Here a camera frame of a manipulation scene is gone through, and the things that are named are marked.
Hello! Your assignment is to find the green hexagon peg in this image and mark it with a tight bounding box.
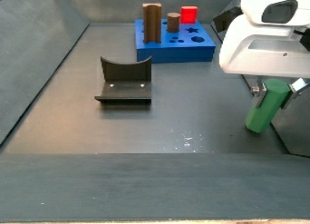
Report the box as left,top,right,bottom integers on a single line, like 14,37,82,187
245,79,291,133

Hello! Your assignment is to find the blue shape sorter board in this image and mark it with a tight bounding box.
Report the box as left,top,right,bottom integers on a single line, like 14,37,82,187
134,19,215,63

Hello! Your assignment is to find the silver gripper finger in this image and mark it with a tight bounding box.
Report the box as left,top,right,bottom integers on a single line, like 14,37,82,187
280,78,310,109
251,82,267,108

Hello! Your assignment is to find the tall brown notched block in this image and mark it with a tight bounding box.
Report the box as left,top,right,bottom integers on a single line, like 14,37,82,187
142,3,161,44

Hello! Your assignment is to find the brown cylinder peg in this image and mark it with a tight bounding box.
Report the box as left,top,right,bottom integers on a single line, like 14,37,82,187
166,13,180,33

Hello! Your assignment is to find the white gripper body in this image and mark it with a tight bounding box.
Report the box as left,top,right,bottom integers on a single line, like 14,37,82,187
219,0,310,78

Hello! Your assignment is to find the red rounded block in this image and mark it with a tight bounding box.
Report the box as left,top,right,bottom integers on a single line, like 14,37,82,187
180,6,197,24

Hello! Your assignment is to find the dark curved bracket stand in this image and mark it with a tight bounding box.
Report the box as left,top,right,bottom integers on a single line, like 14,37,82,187
94,58,150,103

